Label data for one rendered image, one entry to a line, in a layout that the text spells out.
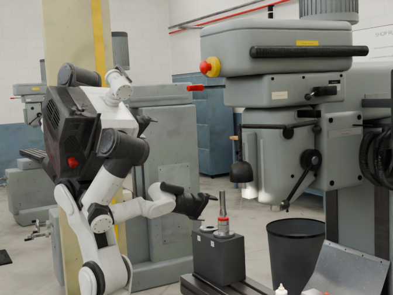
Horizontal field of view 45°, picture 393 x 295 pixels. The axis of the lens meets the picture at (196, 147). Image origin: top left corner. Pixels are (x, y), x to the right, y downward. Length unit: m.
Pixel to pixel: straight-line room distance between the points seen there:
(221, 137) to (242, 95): 7.47
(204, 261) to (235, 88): 0.83
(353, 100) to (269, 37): 0.41
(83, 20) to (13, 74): 7.32
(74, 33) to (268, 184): 1.91
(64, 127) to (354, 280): 1.18
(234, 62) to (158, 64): 9.97
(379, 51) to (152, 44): 6.03
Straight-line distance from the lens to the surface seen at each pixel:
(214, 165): 8.95
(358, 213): 1.90
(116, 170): 1.61
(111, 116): 1.69
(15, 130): 10.37
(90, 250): 1.91
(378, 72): 1.77
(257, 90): 1.45
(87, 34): 3.12
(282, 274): 3.67
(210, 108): 8.82
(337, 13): 1.68
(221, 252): 1.95
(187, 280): 2.08
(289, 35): 1.47
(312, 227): 3.93
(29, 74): 10.43
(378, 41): 6.76
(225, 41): 1.42
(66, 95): 1.74
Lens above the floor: 1.70
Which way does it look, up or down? 7 degrees down
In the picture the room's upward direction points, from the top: 3 degrees counter-clockwise
